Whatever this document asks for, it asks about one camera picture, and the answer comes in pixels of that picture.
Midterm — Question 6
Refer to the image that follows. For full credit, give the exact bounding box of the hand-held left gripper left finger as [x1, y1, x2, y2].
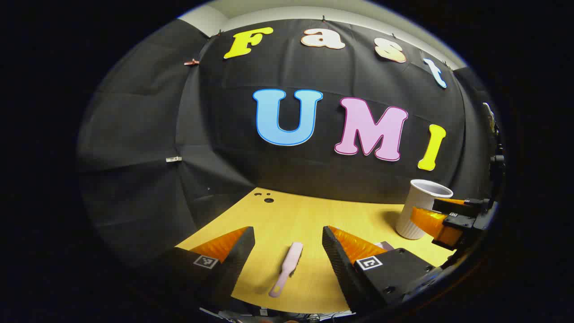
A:
[135, 226, 256, 311]

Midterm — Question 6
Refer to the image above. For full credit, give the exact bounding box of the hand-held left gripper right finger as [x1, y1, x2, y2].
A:
[322, 225, 447, 315]

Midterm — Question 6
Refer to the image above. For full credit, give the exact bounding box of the small pink broom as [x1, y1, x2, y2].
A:
[268, 242, 304, 298]

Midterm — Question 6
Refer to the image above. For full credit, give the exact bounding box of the wooden desktop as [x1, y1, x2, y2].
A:
[175, 188, 454, 314]

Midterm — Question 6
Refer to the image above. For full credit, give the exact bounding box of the white ribbed garbage bin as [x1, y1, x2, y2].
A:
[395, 179, 454, 240]

